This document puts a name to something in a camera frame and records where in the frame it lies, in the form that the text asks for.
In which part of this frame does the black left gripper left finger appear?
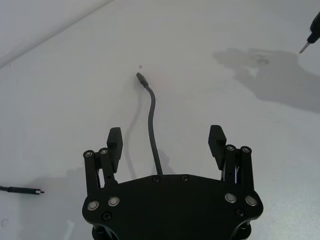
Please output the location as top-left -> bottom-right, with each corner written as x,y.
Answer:
83,127 -> 124,196

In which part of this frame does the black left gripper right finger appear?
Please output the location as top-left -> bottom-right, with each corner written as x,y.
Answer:
207,124 -> 256,193

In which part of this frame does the black plug with silver tip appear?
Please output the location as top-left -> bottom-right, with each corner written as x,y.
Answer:
298,11 -> 320,55

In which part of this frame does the dark grey cable with plug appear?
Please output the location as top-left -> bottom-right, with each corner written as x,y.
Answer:
135,72 -> 165,176

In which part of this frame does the black cable with silver plug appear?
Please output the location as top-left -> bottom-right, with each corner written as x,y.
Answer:
0,184 -> 46,197

